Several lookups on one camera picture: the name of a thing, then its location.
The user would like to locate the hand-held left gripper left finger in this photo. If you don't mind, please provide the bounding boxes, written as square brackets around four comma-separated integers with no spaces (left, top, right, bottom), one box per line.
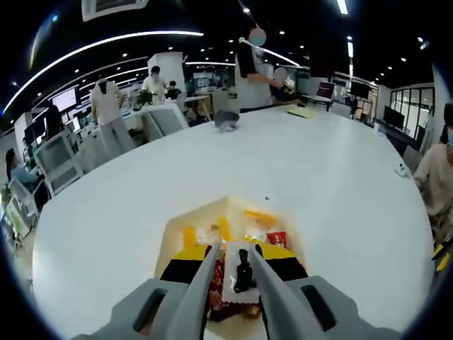
[105,246,214,340]

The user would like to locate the small white round device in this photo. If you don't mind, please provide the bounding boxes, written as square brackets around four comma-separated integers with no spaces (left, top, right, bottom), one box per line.
[394,161,413,179]

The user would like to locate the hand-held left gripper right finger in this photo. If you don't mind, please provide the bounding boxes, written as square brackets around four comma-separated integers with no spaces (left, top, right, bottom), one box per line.
[256,245,358,340]

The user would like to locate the yellow cloth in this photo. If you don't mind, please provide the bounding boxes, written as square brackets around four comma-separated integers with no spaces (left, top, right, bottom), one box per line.
[285,107,316,118]

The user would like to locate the small red food packet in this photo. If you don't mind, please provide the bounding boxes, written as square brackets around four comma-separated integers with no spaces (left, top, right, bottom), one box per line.
[266,231,289,248]

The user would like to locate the cream hexagonal container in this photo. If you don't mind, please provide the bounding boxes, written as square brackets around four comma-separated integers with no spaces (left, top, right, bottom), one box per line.
[154,195,309,334]

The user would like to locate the black food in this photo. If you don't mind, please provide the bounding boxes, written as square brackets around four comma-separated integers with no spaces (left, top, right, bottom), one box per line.
[222,242,262,306]

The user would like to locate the white office chair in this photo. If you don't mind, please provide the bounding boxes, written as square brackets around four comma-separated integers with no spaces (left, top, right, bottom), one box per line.
[146,103,189,138]
[34,133,85,196]

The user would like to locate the yellow food packet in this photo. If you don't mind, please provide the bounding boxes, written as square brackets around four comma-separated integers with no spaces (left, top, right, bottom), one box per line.
[241,209,277,242]
[181,217,234,248]

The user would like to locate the grey food tongs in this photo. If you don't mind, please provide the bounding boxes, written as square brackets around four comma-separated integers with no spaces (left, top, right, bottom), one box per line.
[166,242,319,340]

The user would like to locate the open laptop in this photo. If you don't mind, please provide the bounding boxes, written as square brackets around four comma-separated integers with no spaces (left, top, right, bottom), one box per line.
[316,81,336,103]

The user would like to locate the ceiling air conditioner vent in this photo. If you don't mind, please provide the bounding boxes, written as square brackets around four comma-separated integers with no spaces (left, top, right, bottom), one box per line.
[81,0,149,22]

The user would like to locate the wall monitor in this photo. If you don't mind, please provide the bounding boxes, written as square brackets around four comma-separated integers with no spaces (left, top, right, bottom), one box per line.
[51,87,78,113]

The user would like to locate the grey cloth bundle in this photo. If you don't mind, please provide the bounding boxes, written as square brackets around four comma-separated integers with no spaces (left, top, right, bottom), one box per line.
[213,109,241,133]

